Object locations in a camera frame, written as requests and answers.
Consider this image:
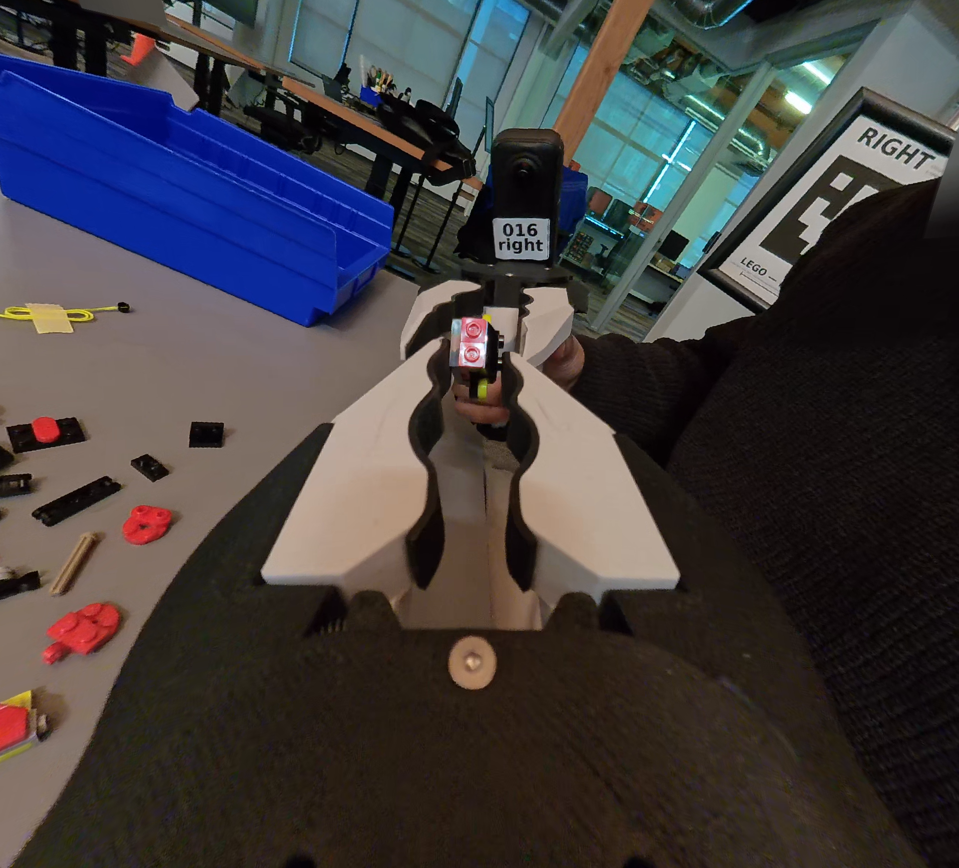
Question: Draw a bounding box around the blue plastic bin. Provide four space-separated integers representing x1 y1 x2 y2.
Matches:
0 53 396 328

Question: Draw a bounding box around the yellow black red lego model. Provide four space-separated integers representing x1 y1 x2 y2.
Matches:
448 314 506 405

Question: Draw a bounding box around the framed marker sign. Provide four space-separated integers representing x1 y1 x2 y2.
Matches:
697 87 959 315

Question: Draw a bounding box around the wooden office desk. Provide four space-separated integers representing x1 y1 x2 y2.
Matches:
165 14 480 225

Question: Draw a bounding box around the red yellow lego wedge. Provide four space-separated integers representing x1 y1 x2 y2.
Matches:
0 690 53 763

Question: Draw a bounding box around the wooden beam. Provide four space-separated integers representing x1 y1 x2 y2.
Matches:
553 0 701 161

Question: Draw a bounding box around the person's right forearm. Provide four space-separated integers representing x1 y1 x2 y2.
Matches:
573 310 758 468

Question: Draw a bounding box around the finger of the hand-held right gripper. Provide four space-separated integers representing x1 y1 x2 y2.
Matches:
399 280 488 361
519 286 576 369

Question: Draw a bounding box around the long black lego plate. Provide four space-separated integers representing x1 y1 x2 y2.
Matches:
31 476 122 527

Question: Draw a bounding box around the pile of loose lego pieces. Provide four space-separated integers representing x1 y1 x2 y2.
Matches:
0 404 85 601

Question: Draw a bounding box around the tan lego axle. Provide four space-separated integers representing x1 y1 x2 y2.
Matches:
49 532 100 596

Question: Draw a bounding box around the red round lego part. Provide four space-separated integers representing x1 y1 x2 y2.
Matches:
121 504 172 545

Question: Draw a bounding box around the blue jacket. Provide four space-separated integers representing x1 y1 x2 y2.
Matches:
558 162 587 262

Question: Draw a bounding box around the red lego hinge plate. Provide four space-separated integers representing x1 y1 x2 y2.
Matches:
42 603 121 665

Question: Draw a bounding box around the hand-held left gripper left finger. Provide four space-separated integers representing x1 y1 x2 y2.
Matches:
261 344 451 614

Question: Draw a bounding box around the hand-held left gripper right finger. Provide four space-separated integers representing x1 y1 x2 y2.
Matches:
505 351 681 618

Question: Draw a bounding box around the person's right hand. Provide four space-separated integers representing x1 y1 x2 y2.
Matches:
452 335 587 427

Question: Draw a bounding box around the yellow string with tape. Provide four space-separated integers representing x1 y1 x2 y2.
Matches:
0 301 132 336

